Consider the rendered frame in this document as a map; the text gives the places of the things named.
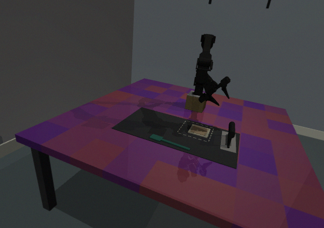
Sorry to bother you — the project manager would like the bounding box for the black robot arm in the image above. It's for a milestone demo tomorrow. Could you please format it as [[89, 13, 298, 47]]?
[[193, 34, 218, 96]]

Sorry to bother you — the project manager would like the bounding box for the green small trowel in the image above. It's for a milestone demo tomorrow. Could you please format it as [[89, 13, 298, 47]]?
[[149, 134, 190, 151]]

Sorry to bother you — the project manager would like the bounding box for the beige square tile with dark centre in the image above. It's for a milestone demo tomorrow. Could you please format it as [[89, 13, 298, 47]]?
[[188, 124, 210, 138]]

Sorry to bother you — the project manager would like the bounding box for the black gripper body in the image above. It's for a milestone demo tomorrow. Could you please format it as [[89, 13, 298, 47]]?
[[199, 76, 230, 103]]

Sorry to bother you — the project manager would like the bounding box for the black flat mat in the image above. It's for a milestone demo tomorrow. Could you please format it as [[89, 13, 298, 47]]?
[[112, 107, 240, 169]]

